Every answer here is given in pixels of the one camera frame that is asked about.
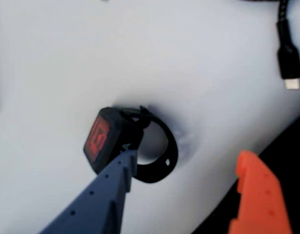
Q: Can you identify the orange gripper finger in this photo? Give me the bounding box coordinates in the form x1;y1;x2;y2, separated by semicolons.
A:
228;149;293;234

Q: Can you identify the small black ring gadget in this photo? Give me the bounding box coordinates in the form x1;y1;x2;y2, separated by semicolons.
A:
82;105;179;184

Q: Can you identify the coiled black USB cable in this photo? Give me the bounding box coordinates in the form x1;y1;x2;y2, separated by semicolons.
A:
237;0;300;90

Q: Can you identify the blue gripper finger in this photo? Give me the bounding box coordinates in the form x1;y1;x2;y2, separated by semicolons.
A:
39;148;139;234

